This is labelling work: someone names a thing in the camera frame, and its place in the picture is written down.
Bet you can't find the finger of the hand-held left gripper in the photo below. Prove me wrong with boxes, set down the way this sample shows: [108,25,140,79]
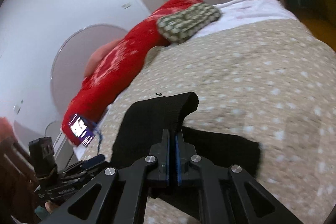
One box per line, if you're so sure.
[59,154,106,174]
[56,167,101,184]

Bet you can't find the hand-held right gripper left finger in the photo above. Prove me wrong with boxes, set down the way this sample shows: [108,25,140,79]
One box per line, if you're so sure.
[46,130,171,224]

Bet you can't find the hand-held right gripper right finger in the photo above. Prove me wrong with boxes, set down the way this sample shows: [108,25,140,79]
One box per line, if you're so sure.
[175,130,305,224]

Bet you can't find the person's left hand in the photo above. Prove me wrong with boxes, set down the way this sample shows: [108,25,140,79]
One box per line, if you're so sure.
[44,202,63,214]

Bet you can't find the dark wooden chair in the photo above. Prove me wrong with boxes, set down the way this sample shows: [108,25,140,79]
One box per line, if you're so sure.
[0,116,40,224]

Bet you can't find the purple badge card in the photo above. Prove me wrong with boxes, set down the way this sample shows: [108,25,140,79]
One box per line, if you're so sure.
[69,114,95,148]

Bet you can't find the red floral quilt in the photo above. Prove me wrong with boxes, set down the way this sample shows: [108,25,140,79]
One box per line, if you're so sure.
[62,0,206,146]

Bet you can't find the round padded headboard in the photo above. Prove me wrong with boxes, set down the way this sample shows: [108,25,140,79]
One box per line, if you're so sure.
[45,25,130,156]

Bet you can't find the pink pillow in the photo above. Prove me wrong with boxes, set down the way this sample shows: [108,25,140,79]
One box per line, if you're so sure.
[84,40,121,77]

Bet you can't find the beige dotted quilted blanket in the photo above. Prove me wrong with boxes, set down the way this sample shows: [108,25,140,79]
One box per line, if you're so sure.
[98,18,336,224]

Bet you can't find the green patterned pillow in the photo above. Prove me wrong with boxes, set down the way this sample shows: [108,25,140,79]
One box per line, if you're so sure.
[157,2,221,45]

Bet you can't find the white bedsheet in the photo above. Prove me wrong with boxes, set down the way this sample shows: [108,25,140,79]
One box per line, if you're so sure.
[196,0,298,37]

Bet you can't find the yellow wooden door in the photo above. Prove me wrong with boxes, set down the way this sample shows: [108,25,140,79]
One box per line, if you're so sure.
[297,0,336,52]

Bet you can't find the blue lanyard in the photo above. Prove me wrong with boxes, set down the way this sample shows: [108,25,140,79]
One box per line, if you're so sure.
[91,122,105,156]

